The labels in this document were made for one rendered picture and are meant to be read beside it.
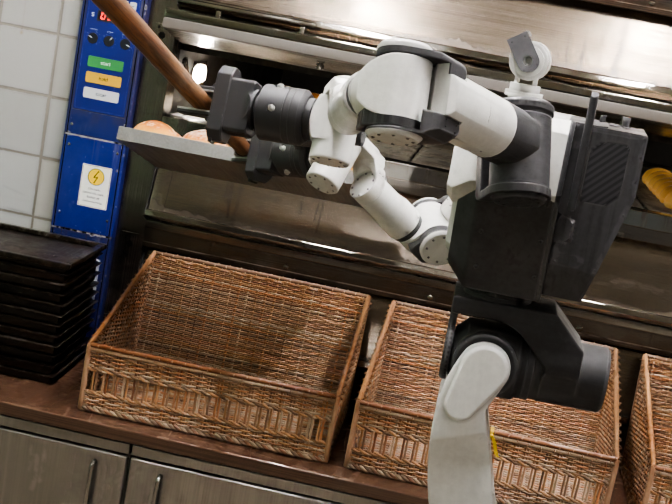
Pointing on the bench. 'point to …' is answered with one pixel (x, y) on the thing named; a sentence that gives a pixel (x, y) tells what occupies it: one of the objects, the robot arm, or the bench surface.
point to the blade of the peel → (217, 163)
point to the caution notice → (94, 186)
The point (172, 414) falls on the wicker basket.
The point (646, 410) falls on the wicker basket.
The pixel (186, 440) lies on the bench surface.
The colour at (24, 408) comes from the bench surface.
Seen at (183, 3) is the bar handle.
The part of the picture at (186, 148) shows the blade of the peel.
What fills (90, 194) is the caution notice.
